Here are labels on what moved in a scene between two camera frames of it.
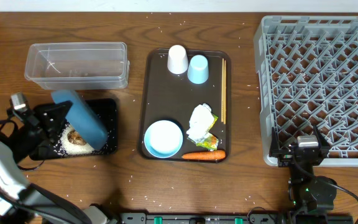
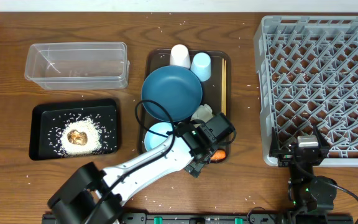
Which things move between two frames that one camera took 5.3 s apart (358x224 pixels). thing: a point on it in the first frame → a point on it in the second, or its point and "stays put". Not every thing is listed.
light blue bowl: x=163 y=139 stays put
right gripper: x=285 y=155 stays put
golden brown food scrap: x=74 y=137 stays put
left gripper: x=32 y=122 → x=197 y=168
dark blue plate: x=84 y=121 → x=177 y=88
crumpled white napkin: x=200 y=121 stays put
